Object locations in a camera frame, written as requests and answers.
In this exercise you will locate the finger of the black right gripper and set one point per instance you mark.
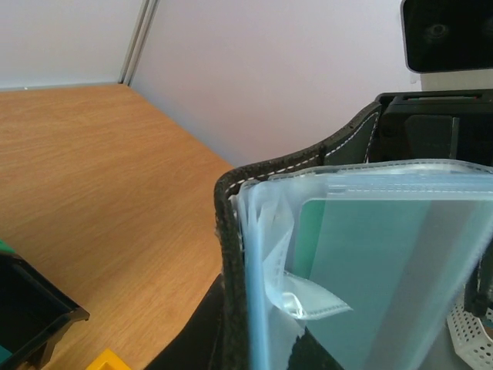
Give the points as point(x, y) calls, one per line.
point(478, 289)

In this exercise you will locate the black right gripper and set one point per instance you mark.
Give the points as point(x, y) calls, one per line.
point(455, 125)

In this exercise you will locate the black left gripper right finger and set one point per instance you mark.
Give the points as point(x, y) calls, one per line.
point(308, 354)

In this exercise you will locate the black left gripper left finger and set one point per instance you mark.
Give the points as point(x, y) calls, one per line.
point(199, 344)

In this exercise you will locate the teal credit card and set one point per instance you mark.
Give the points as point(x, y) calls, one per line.
point(397, 264)

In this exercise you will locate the white perforated basket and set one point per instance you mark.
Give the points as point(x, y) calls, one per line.
point(471, 336)

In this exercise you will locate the near yellow plastic bin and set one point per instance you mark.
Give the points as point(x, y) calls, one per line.
point(108, 360)

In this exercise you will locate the black plastic bin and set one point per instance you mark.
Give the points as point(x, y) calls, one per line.
point(35, 314)

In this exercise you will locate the green plastic bin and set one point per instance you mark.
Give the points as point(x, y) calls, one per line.
point(4, 248)

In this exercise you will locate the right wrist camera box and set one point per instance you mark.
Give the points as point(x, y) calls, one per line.
point(448, 44)

